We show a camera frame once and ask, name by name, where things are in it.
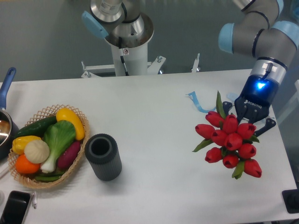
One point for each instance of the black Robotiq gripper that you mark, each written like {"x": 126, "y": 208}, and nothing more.
{"x": 258, "y": 93}

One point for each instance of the red tulip bouquet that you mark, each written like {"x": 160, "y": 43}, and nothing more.
{"x": 233, "y": 142}

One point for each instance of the dark grey ribbed vase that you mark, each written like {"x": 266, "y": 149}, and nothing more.
{"x": 102, "y": 152}

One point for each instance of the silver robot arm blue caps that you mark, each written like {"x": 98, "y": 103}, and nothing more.
{"x": 271, "y": 42}

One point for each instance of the blue ribbon strip right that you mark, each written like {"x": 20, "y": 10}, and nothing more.
{"x": 232, "y": 96}

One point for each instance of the blue ribbon strip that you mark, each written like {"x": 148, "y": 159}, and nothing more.
{"x": 193, "y": 97}
{"x": 232, "y": 96}

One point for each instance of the blue ribbon strip left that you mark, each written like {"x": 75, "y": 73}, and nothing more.
{"x": 193, "y": 97}

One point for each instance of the black box at edge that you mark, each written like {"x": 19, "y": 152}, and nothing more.
{"x": 291, "y": 200}

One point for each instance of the yellow squash toy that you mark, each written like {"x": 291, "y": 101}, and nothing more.
{"x": 69, "y": 115}

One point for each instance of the purple sweet potato toy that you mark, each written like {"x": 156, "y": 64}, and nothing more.
{"x": 69, "y": 156}

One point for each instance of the green bok choy toy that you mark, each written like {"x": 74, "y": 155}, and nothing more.
{"x": 58, "y": 137}

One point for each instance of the woven wicker basket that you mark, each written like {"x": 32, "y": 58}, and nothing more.
{"x": 27, "y": 180}

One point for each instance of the green pea pods toy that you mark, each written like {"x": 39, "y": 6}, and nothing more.
{"x": 50, "y": 177}

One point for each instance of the green cucumber toy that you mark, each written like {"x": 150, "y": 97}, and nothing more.
{"x": 37, "y": 128}

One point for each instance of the cream steamed bun toy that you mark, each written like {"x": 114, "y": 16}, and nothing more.
{"x": 37, "y": 151}

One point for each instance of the orange fruit toy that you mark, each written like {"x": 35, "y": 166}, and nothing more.
{"x": 24, "y": 166}

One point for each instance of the yellow bell pepper toy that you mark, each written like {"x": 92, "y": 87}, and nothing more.
{"x": 20, "y": 143}

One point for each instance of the black smartphone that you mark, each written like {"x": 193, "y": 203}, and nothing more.
{"x": 16, "y": 207}

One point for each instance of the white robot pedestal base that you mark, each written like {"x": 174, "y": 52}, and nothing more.
{"x": 129, "y": 46}

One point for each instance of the white metal base frame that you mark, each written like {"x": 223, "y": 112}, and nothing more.
{"x": 154, "y": 67}

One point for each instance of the blue handled saucepan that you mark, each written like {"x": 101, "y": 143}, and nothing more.
{"x": 8, "y": 128}

